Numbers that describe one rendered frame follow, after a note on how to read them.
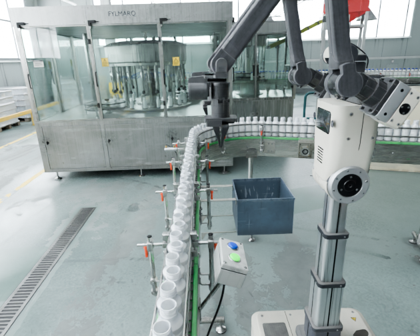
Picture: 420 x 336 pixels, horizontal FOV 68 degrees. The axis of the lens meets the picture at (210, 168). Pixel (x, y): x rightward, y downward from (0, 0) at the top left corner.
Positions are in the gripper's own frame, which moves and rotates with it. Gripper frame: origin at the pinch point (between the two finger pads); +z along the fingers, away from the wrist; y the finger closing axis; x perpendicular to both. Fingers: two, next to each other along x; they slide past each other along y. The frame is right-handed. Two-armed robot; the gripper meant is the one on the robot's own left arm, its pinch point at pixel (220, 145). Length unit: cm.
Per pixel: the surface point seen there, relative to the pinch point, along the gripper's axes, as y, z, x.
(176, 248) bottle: -13.5, 24.4, -21.5
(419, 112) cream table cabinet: 292, 47, 333
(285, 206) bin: 38, 50, 54
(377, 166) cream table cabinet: 254, 131, 346
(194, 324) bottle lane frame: -8, 41, -33
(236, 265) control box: 3.5, 29.3, -23.0
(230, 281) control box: 1.8, 34.2, -24.0
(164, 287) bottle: -15.1, 25.4, -36.4
